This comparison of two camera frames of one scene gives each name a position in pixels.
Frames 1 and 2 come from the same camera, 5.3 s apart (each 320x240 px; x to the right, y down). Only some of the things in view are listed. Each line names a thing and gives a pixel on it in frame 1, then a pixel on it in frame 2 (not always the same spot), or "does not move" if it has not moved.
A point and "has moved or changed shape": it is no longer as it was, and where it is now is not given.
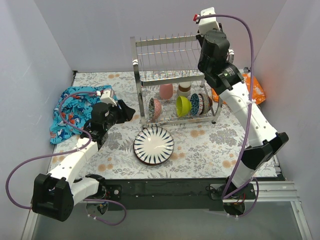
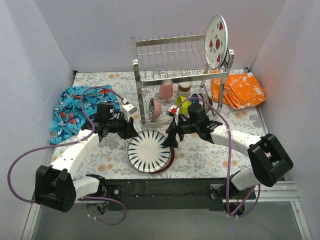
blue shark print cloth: (76, 109) does not move
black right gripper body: (199, 36) to (178, 129)
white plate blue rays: (153, 145) has moved or changed shape
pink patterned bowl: (155, 109) does not move
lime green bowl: (183, 106) does not move
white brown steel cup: (184, 89) does not move
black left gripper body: (120, 111) to (125, 127)
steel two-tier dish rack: (171, 85) does not move
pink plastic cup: (166, 91) does not move
